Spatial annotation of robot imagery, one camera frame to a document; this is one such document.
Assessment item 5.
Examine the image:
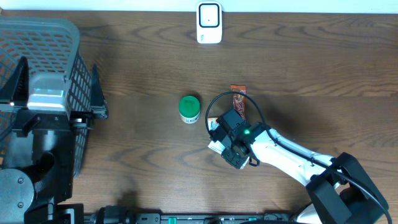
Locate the white barcode scanner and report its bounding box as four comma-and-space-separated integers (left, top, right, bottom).
196, 1, 223, 44

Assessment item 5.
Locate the dark grey plastic basket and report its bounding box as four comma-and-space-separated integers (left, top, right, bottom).
0, 16, 94, 178

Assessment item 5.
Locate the red chocolate bar wrapper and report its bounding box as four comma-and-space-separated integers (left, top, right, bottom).
230, 85, 246, 120

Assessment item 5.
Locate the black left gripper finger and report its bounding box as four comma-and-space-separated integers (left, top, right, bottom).
90, 64, 108, 119
1, 56, 29, 105

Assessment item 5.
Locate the small orange snack box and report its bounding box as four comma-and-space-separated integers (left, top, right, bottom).
207, 118, 219, 131

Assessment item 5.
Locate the white green box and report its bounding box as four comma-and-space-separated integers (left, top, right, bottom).
208, 141, 249, 169

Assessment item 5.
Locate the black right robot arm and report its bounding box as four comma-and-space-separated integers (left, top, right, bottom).
206, 110, 392, 223

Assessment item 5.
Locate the green lid white jar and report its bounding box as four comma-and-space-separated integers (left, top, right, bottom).
178, 95, 201, 124

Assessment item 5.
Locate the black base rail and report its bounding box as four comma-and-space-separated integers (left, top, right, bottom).
83, 206, 296, 224

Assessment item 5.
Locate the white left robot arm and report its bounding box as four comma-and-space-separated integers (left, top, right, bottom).
1, 57, 109, 223

